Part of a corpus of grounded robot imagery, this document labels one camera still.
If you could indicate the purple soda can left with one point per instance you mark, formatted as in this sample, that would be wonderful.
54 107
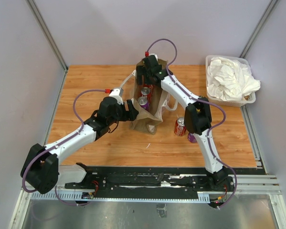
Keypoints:
144 103

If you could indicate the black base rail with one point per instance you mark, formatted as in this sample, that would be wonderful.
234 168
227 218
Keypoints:
196 178

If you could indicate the burlap canvas bag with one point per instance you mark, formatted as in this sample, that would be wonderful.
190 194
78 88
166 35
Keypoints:
147 121

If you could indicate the red cola can back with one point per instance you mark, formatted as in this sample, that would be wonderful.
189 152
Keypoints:
148 86

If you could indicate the red cola can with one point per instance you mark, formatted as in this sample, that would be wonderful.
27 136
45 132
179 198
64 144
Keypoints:
179 128
146 92
148 86

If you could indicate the crumpled white cloth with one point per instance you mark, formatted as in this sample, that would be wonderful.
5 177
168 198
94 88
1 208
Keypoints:
228 76

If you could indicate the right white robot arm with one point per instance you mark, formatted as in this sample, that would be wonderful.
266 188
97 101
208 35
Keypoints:
197 119

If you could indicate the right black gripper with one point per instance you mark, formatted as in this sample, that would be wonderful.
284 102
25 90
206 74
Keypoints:
142 71

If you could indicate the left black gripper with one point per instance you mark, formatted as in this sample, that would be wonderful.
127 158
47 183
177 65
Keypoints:
130 115

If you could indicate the purple soda can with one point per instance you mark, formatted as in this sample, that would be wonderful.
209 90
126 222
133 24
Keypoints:
191 138
144 103

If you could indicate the purple soda can front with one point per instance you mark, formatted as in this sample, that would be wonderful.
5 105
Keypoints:
191 138

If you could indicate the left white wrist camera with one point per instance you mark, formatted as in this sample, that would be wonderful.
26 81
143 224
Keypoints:
117 94

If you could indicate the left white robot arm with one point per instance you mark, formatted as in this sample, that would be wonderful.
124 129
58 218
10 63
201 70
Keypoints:
42 168

